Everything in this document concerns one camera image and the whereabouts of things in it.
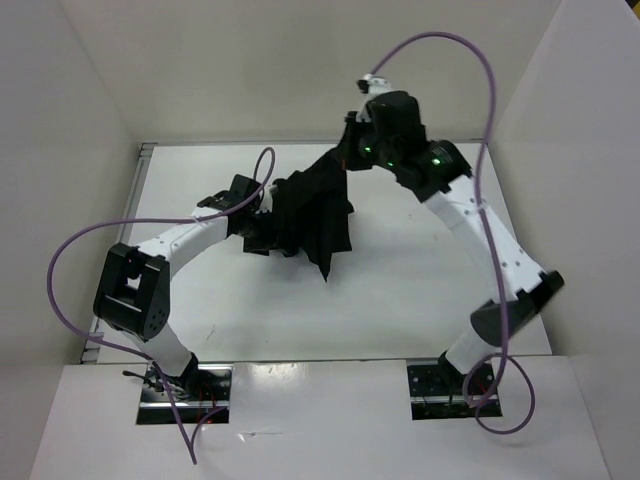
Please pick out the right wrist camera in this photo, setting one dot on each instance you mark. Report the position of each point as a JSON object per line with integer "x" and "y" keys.
{"x": 373, "y": 85}

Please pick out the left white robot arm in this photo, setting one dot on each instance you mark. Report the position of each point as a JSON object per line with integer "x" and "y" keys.
{"x": 133, "y": 295}

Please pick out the black skirt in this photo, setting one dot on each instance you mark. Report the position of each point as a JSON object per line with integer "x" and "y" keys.
{"x": 311, "y": 212}

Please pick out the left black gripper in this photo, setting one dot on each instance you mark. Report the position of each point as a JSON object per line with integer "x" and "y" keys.
{"x": 268, "y": 216}

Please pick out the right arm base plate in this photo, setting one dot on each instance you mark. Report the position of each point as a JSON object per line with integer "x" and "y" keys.
{"x": 432, "y": 398}

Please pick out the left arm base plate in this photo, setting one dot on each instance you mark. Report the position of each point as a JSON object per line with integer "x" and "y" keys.
{"x": 209, "y": 403}

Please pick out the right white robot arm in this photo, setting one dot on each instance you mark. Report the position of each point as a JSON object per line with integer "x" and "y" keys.
{"x": 387, "y": 132}

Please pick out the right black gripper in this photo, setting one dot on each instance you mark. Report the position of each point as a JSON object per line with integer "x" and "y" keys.
{"x": 353, "y": 127}

